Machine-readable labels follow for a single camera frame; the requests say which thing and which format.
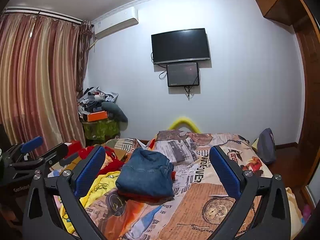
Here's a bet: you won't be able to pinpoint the wooden overhead cabinet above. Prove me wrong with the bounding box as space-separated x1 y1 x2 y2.
253 0 302 27

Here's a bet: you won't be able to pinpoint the grey blue bag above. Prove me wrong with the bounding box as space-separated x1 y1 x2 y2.
257 128 277 165

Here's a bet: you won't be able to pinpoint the small black wall monitor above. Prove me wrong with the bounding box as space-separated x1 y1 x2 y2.
166 62 200 87

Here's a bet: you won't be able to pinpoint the yellow printed garment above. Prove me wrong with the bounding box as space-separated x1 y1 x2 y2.
58 171 120 233

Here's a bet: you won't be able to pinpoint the blue denim jeans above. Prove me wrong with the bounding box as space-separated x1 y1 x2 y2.
115 147 175 197

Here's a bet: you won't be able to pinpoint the grey pillow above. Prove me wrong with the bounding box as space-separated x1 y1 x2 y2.
101 102 128 123

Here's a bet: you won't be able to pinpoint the red fluffy garment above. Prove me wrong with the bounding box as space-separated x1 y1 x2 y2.
79 146 125 175

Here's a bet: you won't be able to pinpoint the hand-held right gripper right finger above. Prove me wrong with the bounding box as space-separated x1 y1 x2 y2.
209 145 293 240

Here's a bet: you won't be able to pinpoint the white air conditioner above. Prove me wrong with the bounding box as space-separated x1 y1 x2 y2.
91 6 139 40

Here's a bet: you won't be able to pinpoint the printed bed sheet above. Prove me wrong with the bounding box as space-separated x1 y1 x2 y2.
60 130 304 240

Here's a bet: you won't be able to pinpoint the wall-mounted black television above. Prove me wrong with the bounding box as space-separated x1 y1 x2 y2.
151 28 210 65

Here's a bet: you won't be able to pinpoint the red box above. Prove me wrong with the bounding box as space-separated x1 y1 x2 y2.
64 140 83 158

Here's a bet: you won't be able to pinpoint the pile of clutter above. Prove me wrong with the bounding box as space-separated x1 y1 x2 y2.
78 86 119 117

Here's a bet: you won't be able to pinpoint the yellow foam tube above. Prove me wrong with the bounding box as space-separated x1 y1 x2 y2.
169 116 202 133

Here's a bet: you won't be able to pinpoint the white curtain rail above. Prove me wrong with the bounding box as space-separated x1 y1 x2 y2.
4 6 84 25

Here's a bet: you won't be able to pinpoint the pink plastic item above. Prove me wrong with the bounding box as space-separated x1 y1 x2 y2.
301 204 313 224

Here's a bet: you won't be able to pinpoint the striped pink curtain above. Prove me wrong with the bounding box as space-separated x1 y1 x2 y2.
0 12 92 155

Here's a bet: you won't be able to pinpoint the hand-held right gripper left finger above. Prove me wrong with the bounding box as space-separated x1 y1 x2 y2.
22 145 107 240

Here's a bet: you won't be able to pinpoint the orange box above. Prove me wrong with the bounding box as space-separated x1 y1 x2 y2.
86 110 108 122

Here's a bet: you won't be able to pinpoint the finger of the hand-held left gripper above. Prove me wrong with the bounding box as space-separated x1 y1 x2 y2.
37 142 69 167
20 136 43 153

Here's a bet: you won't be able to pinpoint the green patterned cloth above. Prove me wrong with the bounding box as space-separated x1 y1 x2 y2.
82 119 121 140

